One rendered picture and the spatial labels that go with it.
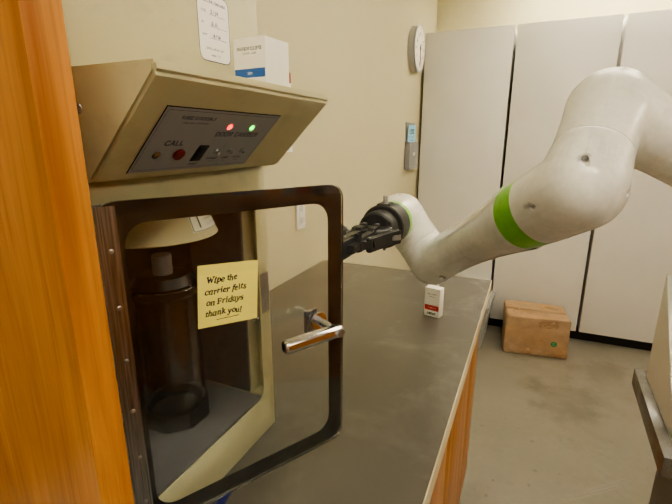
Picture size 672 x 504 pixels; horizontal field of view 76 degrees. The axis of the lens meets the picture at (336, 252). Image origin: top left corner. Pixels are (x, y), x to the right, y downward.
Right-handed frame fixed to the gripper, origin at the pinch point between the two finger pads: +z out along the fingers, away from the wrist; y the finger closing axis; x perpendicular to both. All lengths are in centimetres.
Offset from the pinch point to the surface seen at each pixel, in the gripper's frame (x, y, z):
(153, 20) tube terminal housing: -30.1, -11.5, 24.6
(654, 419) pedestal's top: 34, 53, -25
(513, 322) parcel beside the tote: 104, 25, -237
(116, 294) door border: -2.4, -10.0, 34.9
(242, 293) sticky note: 0.7, -3.5, 22.7
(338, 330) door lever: 6.9, 6.1, 15.5
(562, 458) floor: 128, 53, -136
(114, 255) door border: -6.4, -9.8, 34.6
